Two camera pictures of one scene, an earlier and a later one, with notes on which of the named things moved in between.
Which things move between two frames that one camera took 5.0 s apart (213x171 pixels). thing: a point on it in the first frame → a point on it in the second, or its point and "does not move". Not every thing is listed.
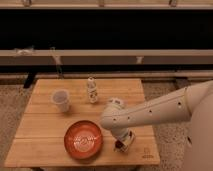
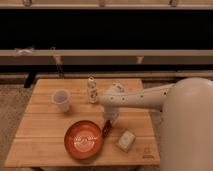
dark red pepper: [118, 144] → [107, 130]
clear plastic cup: [61, 97] does not move
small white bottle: [92, 90] does not move
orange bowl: [83, 139] does not move
